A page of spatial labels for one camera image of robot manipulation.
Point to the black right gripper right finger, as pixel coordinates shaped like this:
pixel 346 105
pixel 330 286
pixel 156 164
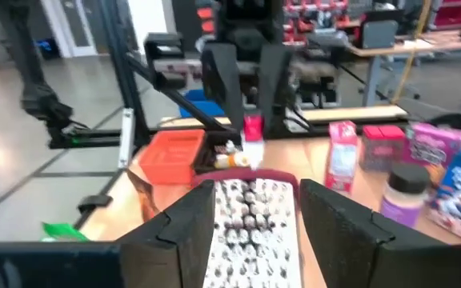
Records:
pixel 394 264

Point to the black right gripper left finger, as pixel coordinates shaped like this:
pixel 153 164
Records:
pixel 94 264

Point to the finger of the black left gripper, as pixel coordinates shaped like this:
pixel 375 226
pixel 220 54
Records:
pixel 276 88
pixel 224 80

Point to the green cereal box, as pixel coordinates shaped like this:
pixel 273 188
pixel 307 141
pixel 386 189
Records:
pixel 62 233

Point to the small red white dropper bottle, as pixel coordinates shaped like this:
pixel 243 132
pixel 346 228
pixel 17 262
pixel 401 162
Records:
pixel 253 128

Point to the large black white-capped bottle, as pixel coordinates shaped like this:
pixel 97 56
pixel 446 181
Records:
pixel 226 148

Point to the red cereal box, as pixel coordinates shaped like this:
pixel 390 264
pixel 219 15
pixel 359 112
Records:
pixel 340 160

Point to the purple Raisin Bran cereal box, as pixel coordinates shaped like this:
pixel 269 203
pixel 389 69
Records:
pixel 434 146

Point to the blue storage bin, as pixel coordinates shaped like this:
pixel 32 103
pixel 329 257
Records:
pixel 202 107

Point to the red storage shelving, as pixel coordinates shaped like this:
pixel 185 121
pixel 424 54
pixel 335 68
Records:
pixel 314 16

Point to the spice jar black lid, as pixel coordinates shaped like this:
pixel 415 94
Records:
pixel 404 200

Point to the black plastic basket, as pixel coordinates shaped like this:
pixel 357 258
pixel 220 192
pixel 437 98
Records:
pixel 206 160

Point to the orange plastic basket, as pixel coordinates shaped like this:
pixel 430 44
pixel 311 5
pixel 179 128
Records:
pixel 170 156

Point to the red-topped grey box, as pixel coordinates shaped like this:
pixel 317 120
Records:
pixel 382 150

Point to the wooden top desk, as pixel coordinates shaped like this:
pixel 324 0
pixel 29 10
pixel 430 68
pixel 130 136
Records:
pixel 414 46

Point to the black rail clamp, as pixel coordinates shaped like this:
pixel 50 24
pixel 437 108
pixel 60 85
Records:
pixel 94 203

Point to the black frame upright post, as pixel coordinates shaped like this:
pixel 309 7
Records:
pixel 124 60

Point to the silver metal bracket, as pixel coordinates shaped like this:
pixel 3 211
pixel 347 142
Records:
pixel 126 136

